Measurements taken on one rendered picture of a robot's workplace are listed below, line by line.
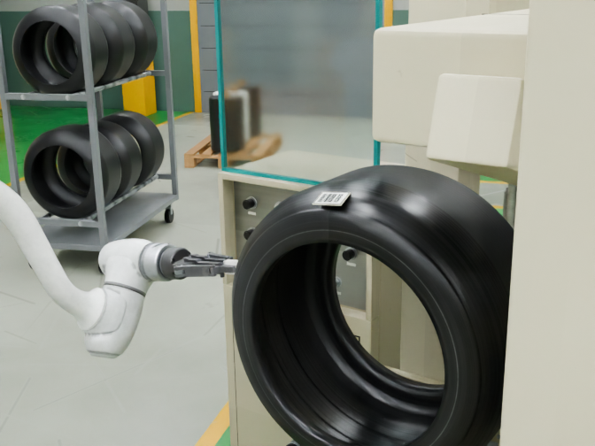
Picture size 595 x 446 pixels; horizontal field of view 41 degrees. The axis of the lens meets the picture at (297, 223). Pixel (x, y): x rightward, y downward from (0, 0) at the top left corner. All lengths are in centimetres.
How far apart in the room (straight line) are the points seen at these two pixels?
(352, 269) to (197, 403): 158
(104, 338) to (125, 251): 21
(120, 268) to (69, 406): 200
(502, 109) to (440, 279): 51
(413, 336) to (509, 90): 108
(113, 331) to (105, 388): 209
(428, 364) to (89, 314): 78
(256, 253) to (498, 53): 72
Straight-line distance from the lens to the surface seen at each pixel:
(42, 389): 404
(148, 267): 187
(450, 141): 91
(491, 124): 90
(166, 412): 371
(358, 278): 235
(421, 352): 191
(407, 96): 105
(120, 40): 551
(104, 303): 187
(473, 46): 101
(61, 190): 570
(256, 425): 275
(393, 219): 138
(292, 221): 147
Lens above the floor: 185
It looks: 17 degrees down
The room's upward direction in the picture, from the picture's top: 1 degrees counter-clockwise
